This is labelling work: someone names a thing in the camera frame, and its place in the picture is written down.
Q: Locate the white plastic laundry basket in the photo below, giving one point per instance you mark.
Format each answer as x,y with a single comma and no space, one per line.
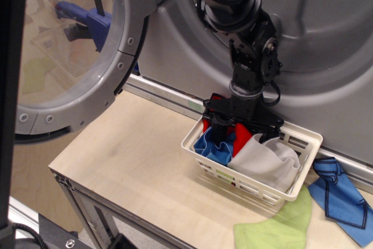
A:
303,141

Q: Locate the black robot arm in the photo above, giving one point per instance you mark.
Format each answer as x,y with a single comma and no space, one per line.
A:
253,45

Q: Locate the white grey cloth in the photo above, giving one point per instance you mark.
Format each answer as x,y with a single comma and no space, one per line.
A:
271,163

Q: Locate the red cloth with black trim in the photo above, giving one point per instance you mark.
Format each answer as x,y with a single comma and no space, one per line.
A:
207,123

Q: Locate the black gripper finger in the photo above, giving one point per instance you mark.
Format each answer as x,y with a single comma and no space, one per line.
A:
219,130
266,136

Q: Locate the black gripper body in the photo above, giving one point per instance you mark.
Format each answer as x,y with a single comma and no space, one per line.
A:
253,113

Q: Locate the light green cloth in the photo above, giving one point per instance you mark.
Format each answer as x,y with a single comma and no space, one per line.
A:
287,229

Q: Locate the red cloth with black print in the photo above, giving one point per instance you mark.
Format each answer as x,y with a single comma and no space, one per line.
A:
242,136

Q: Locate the blue cloth with black outline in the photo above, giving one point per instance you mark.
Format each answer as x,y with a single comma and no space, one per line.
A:
341,201

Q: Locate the black robot base with cable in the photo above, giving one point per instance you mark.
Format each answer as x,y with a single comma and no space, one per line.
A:
15,234

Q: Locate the round transparent washer door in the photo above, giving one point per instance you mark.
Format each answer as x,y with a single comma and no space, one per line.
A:
65,85

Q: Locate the blue clamp behind door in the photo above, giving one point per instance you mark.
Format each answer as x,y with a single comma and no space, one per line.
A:
89,23

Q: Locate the aluminium table frame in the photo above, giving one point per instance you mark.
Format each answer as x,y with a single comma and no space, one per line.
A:
98,216

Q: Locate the grey toy washing machine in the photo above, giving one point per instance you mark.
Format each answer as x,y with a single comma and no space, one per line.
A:
325,47

